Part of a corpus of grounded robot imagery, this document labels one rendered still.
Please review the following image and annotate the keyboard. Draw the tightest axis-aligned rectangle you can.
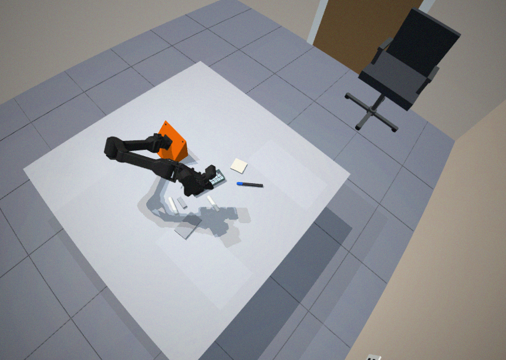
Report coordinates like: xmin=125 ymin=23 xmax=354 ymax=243
xmin=210 ymin=169 xmax=225 ymax=186

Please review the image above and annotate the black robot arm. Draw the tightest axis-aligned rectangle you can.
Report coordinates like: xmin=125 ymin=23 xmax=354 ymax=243
xmin=104 ymin=133 xmax=205 ymax=195

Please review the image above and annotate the white cylinder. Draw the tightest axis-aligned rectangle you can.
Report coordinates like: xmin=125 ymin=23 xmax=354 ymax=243
xmin=207 ymin=196 xmax=220 ymax=212
xmin=168 ymin=197 xmax=178 ymax=215

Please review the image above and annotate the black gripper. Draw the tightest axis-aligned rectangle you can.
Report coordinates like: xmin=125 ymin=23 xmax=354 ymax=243
xmin=184 ymin=165 xmax=216 ymax=197

